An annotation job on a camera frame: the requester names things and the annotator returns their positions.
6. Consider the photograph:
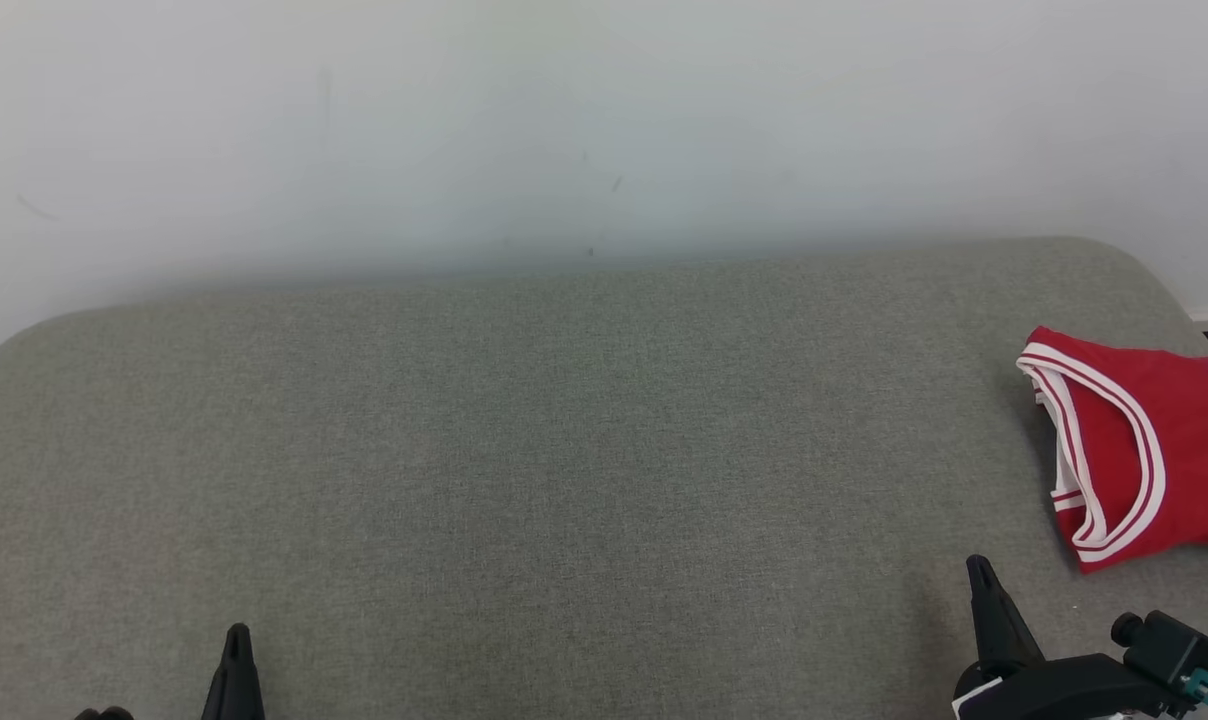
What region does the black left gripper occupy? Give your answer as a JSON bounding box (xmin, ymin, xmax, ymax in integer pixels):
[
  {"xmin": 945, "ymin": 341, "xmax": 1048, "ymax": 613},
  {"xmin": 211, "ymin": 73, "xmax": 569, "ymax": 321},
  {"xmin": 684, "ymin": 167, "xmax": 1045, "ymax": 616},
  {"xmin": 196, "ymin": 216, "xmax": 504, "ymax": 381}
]
[{"xmin": 74, "ymin": 624, "xmax": 267, "ymax": 720}]

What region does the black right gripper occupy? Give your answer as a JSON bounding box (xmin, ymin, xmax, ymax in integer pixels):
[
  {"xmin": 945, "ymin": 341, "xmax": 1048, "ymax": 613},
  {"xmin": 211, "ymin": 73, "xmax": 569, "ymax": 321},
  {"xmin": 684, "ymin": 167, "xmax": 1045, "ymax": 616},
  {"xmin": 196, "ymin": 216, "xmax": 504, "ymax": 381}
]
[{"xmin": 952, "ymin": 555, "xmax": 1175, "ymax": 720}]

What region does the red jersey with white sleeves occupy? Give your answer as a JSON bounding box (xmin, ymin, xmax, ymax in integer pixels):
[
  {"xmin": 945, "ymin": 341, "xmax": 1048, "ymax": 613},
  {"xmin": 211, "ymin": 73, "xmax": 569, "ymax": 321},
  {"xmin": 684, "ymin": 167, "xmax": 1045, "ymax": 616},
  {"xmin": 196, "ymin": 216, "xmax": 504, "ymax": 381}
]
[{"xmin": 1016, "ymin": 325, "xmax": 1208, "ymax": 574}]

